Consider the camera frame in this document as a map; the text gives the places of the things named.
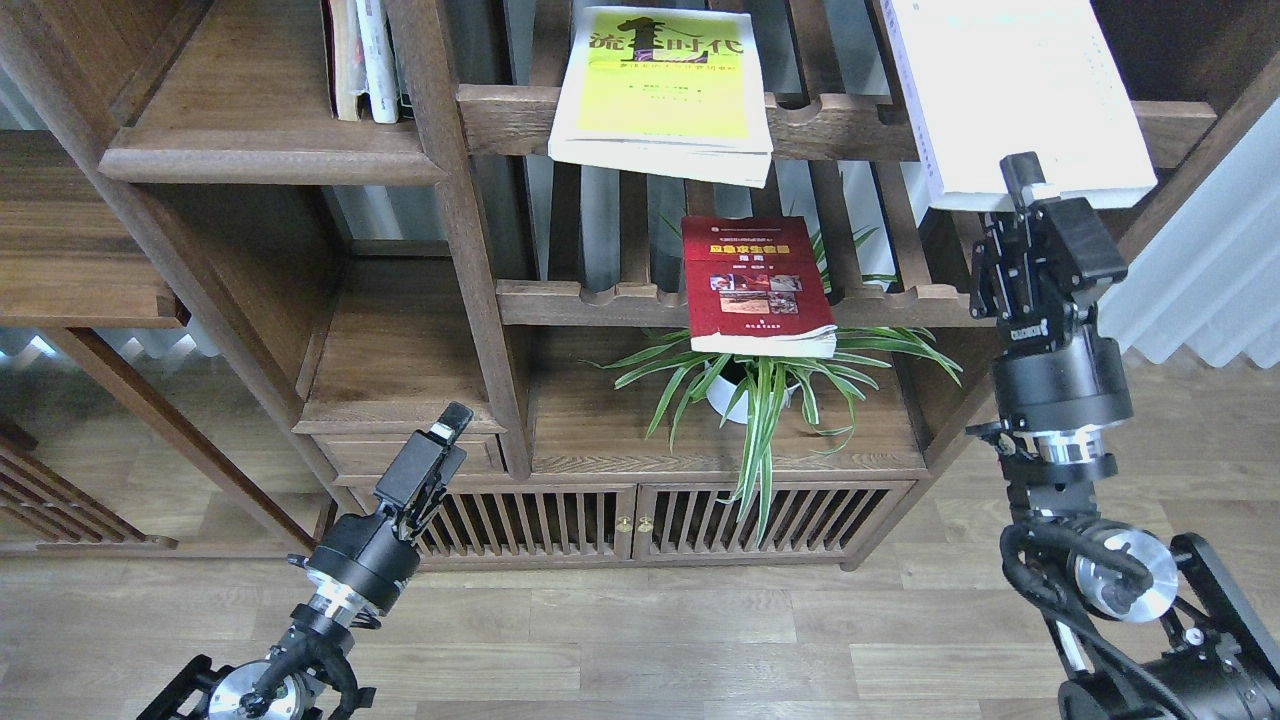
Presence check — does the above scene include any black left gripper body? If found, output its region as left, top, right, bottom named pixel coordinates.
left=288, top=503, right=421, bottom=615

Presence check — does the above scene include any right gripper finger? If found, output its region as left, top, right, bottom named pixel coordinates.
left=970, top=215, right=1011, bottom=316
left=1000, top=152, right=1128, bottom=311

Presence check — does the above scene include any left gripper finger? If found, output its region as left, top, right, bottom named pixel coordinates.
left=415, top=455, right=467, bottom=536
left=374, top=402, right=474, bottom=512

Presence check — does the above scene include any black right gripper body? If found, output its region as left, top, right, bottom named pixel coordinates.
left=968, top=290, right=1133, bottom=436

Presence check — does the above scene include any white lavender cover book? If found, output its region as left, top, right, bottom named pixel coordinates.
left=881, top=1, right=1156, bottom=211

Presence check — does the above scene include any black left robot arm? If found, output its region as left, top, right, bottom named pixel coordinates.
left=142, top=402, right=474, bottom=719

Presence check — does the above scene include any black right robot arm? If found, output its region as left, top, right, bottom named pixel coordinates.
left=969, top=152, right=1279, bottom=719

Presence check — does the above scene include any white pleated curtain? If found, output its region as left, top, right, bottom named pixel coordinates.
left=1100, top=102, right=1279, bottom=368

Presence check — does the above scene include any red cover book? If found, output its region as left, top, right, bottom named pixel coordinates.
left=681, top=217, right=837, bottom=359

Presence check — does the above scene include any dark wooden bookshelf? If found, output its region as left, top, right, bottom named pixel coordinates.
left=0, top=0, right=1280, bottom=573

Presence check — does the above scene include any green spider plant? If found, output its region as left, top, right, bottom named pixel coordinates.
left=613, top=215, right=961, bottom=544

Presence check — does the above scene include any white plant pot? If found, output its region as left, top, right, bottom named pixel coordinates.
left=707, top=356, right=800, bottom=425

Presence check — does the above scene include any upright dark green book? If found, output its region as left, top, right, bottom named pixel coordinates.
left=390, top=38, right=413, bottom=120

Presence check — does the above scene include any yellow green cover book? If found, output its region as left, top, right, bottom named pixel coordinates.
left=548, top=6, right=773, bottom=188

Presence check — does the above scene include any upright white book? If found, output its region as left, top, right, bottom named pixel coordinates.
left=355, top=1, right=401, bottom=124

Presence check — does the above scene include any upright beige book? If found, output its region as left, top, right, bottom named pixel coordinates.
left=321, top=1, right=367, bottom=120

